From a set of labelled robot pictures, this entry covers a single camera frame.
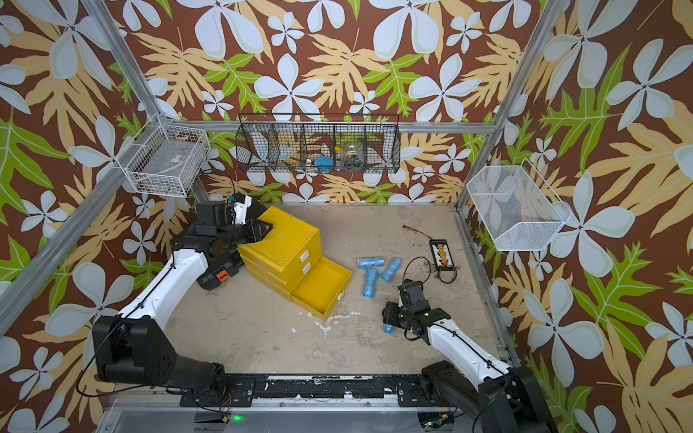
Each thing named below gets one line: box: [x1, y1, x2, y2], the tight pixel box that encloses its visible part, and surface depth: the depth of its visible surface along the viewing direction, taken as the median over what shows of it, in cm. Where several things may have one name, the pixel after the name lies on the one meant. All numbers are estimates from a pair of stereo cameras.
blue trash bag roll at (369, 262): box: [356, 257, 386, 269], surface depth 100 cm
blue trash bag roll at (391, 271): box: [378, 257, 403, 284], surface depth 100 cm
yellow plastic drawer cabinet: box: [237, 205, 323, 303], surface depth 84 cm
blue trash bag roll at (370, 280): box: [362, 267, 379, 299], surface depth 97 cm
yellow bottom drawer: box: [289, 255, 353, 323], surface depth 96 cm
